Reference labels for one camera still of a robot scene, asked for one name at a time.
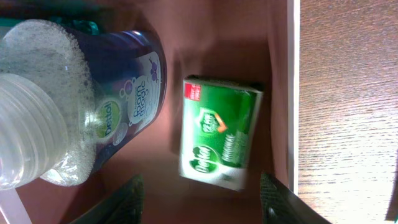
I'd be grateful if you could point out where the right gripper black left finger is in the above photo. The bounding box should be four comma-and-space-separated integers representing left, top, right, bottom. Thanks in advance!
72, 175, 145, 224

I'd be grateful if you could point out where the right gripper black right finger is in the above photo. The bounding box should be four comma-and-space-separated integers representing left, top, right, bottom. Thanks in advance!
260, 172, 331, 224

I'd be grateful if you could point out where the green soap box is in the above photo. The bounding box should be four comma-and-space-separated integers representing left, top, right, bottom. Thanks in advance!
179, 75, 263, 191

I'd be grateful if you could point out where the purple foam pump bottle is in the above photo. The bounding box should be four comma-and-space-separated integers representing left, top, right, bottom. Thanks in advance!
1, 19, 167, 190

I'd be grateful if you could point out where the teal mouthwash bottle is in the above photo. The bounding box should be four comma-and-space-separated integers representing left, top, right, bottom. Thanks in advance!
1, 16, 101, 35

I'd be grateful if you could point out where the white pink-lined open box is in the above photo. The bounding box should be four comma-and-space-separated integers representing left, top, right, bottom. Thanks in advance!
0, 0, 302, 224

